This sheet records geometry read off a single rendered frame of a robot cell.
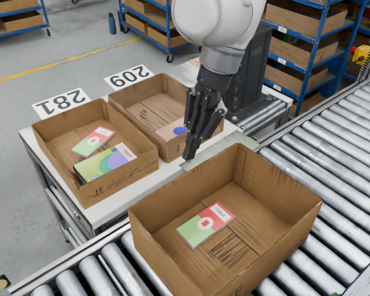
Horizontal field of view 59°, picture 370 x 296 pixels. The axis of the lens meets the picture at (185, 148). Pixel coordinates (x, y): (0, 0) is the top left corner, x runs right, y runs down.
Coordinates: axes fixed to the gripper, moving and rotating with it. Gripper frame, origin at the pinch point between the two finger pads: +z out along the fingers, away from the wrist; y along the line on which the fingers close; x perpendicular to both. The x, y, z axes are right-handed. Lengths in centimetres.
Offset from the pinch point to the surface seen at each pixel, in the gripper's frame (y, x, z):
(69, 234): 61, -5, 89
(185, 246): -8.7, -0.3, 26.8
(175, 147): 21.0, -17.2, 15.6
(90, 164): 32.5, 7.5, 25.7
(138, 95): 59, -26, 14
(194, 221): -4.8, -6.1, 23.4
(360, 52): 15, -114, -26
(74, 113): 58, 2, 20
